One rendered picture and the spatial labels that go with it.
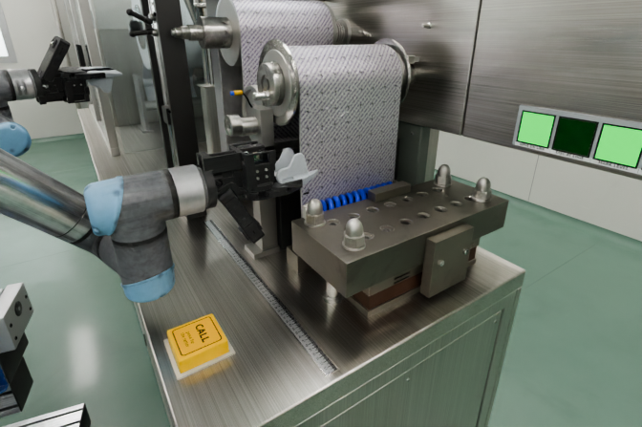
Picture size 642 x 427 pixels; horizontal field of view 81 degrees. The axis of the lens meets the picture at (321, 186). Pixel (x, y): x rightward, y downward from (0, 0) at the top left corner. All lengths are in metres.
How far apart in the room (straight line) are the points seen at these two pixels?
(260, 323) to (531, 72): 0.60
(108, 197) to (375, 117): 0.48
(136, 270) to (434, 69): 0.66
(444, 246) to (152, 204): 0.46
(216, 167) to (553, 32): 0.56
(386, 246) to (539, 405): 1.38
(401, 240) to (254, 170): 0.26
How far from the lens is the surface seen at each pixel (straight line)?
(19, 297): 1.16
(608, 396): 2.05
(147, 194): 0.56
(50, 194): 0.66
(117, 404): 1.85
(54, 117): 6.20
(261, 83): 0.70
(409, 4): 0.90
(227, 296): 0.71
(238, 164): 0.60
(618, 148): 0.68
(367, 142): 0.75
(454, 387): 0.87
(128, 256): 0.60
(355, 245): 0.57
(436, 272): 0.67
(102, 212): 0.56
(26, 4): 6.13
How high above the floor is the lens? 1.33
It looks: 22 degrees down
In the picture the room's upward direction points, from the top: straight up
